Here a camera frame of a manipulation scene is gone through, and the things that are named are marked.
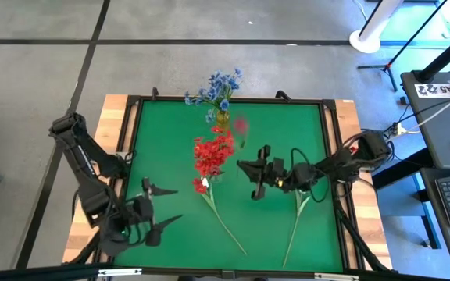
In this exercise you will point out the black aluminium crossbeam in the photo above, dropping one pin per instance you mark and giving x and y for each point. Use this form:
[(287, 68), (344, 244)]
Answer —
[(33, 273)]

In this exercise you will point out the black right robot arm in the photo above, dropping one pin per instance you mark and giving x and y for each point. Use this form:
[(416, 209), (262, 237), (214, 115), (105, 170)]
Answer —
[(338, 166)]

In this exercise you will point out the blue metal desk leg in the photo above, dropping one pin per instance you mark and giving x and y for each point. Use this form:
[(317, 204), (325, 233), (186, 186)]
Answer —
[(430, 226)]

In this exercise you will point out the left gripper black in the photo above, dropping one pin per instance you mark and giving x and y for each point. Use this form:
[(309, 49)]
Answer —
[(143, 214)]

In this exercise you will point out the red artificial tulip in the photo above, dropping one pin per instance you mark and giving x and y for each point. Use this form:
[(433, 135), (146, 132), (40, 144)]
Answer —
[(241, 125), (200, 188)]

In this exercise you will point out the thick black pole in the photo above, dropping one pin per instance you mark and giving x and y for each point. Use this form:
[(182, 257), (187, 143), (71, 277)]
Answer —
[(443, 58)]

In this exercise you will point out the black table frame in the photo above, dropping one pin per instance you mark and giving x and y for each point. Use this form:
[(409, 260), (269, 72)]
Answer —
[(170, 270)]

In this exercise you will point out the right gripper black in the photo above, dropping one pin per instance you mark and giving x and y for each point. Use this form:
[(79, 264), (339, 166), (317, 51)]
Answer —
[(272, 171)]

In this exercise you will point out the white pole with round base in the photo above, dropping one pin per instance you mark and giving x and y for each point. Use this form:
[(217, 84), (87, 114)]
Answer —
[(365, 41)]

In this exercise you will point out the green table mat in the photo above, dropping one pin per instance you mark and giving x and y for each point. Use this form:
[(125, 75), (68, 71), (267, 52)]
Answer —
[(178, 148)]

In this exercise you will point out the yellow glass vase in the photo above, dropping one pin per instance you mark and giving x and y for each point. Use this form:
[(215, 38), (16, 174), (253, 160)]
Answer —
[(223, 118)]

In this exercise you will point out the grey cart top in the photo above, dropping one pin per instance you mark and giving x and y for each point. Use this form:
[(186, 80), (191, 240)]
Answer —
[(440, 125)]

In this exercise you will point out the white artificial tulip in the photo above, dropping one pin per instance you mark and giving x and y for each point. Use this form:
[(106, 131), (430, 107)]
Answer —
[(205, 182), (300, 207)]

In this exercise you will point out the red artificial flower bunch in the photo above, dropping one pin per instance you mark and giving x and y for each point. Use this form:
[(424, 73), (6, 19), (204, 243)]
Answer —
[(205, 164), (227, 142)]

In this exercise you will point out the white paper label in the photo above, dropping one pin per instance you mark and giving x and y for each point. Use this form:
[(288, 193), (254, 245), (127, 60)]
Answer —
[(432, 89)]

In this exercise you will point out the thin black tripod stand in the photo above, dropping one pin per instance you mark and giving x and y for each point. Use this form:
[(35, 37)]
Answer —
[(373, 66)]

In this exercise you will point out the black diagonal frame strut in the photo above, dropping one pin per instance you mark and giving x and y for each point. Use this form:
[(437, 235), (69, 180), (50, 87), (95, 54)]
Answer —
[(359, 238), (84, 253)]

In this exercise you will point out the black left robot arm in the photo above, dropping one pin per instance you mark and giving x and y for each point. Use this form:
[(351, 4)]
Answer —
[(80, 156)]

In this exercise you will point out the silver metal bracket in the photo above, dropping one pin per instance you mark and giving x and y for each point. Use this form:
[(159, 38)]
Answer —
[(336, 276), (119, 272)]

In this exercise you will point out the blue artificial flower bunch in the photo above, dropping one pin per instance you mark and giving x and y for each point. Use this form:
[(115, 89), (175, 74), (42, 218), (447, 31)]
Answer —
[(225, 84), (201, 93)]

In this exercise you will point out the clear glass vase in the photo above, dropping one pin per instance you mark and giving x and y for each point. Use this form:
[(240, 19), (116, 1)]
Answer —
[(218, 179)]

